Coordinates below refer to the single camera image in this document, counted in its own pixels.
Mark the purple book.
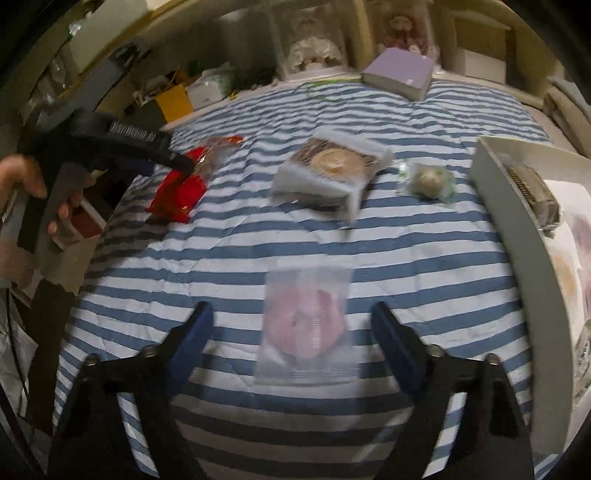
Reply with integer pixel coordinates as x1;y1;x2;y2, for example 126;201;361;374
361;47;435;101

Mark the black tray pastry packet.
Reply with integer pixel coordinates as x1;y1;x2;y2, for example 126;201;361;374
505;164;561;232

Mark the red snack packet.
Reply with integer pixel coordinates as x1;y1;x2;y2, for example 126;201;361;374
145;147;208;223

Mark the white tissue pack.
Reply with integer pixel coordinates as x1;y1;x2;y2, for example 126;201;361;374
187;69;236;109

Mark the cream wooden bed shelf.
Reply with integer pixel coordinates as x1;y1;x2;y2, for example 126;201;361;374
28;0;591;153

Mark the green round wrapped sweet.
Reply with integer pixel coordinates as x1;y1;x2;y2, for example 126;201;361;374
399;159;455;206

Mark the clear packet with dark snack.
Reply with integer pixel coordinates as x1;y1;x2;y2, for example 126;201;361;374
194;135;245;185

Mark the yellow box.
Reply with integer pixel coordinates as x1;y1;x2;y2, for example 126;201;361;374
154;84;194;123

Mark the small white storage box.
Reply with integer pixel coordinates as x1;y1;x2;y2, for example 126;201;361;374
450;44;509;84

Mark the green ribbon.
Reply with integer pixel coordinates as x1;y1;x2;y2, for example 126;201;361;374
307;76;363;100

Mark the pink donut clear packet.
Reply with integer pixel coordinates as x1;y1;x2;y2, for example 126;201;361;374
255;267;362;386

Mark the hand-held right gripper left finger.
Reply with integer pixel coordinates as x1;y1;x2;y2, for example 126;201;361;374
48;301;215;480

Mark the clear box with white flowers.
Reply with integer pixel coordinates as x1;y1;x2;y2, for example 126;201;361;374
272;2;349;77

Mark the white cardboard box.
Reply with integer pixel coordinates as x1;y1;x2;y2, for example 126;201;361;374
471;136;591;462

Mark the dark grey box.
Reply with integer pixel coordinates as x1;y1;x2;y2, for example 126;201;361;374
127;99;164;127

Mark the brown cardboard box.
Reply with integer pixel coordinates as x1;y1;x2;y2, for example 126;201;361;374
455;14;511;51

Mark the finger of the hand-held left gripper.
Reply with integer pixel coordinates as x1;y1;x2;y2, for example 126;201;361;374
90;148;155;178
99;115;197;172

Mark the red box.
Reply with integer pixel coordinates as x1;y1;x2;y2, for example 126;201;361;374
55;203;106;250

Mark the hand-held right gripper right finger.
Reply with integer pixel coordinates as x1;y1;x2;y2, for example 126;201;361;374
372;301;536;480

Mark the blue white striped blanket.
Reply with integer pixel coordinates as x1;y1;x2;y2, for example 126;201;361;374
53;78;555;480

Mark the person's left hand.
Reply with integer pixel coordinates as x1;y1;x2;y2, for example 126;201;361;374
0;154;88;282

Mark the round pastry clear packet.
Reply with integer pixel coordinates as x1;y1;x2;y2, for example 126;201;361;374
270;128;393;227

